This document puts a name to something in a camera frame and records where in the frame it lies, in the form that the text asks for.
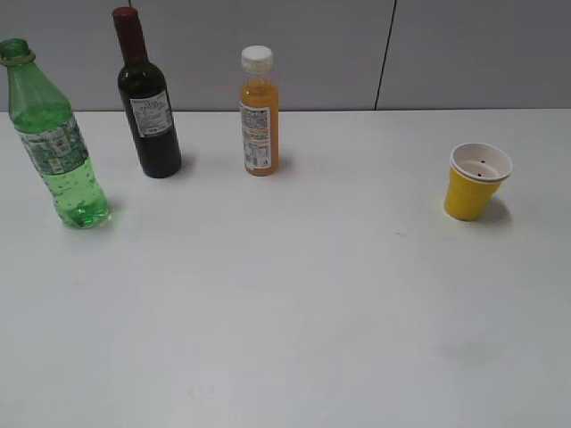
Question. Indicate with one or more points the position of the yellow paper cup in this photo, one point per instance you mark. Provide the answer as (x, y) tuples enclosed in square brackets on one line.
[(477, 171)]

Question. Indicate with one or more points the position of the green sprite bottle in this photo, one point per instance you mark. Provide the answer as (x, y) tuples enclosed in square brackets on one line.
[(45, 123)]

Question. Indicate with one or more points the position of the dark red wine bottle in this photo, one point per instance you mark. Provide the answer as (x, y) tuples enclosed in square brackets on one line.
[(144, 94)]

